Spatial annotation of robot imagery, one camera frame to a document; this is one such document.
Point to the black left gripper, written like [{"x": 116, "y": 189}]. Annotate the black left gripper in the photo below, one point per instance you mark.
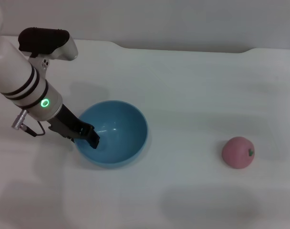
[{"x": 66, "y": 124}]

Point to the blue bowl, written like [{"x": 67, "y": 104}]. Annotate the blue bowl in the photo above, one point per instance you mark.
[{"x": 121, "y": 143}]

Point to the pink toy peach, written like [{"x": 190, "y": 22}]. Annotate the pink toy peach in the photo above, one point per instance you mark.
[{"x": 236, "y": 152}]

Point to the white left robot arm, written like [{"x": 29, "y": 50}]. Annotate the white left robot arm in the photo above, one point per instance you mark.
[{"x": 13, "y": 71}]

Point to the black and white left wrist camera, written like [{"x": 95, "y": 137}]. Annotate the black and white left wrist camera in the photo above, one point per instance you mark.
[{"x": 44, "y": 43}]

